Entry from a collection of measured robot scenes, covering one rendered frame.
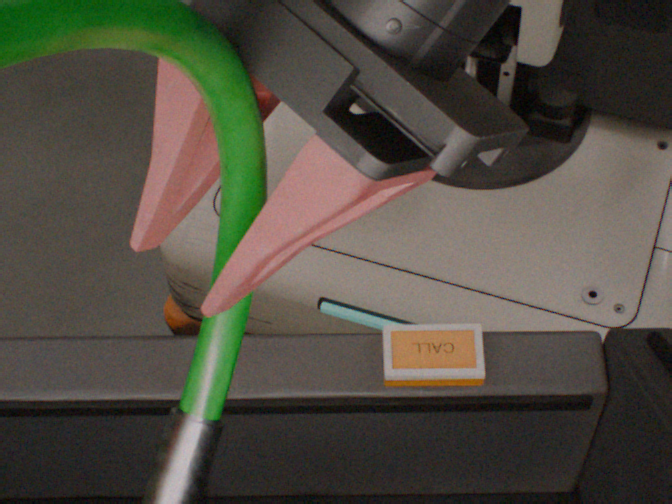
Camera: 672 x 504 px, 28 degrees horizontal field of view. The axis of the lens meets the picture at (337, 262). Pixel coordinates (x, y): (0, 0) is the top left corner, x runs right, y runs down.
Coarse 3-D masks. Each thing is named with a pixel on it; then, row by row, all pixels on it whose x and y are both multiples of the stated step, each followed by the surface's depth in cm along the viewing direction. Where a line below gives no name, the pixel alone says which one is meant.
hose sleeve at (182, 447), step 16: (176, 416) 42; (192, 416) 42; (176, 432) 42; (192, 432) 42; (208, 432) 42; (160, 448) 43; (176, 448) 42; (192, 448) 42; (208, 448) 42; (160, 464) 42; (176, 464) 42; (192, 464) 42; (208, 464) 43; (160, 480) 42; (176, 480) 42; (192, 480) 42; (208, 480) 43; (144, 496) 43; (160, 496) 42; (176, 496) 42; (192, 496) 42
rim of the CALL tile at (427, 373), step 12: (444, 324) 68; (456, 324) 68; (468, 324) 68; (480, 324) 68; (384, 336) 68; (480, 336) 68; (384, 348) 67; (480, 348) 67; (384, 360) 67; (480, 360) 67; (384, 372) 67; (396, 372) 66; (408, 372) 66; (420, 372) 66; (432, 372) 66; (444, 372) 66; (456, 372) 66; (468, 372) 66; (480, 372) 66
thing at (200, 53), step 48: (0, 0) 23; (48, 0) 24; (96, 0) 26; (144, 0) 28; (0, 48) 22; (48, 48) 24; (96, 48) 27; (144, 48) 29; (192, 48) 31; (240, 96) 35; (240, 144) 37; (240, 192) 39; (240, 240) 40; (240, 336) 42; (192, 384) 42
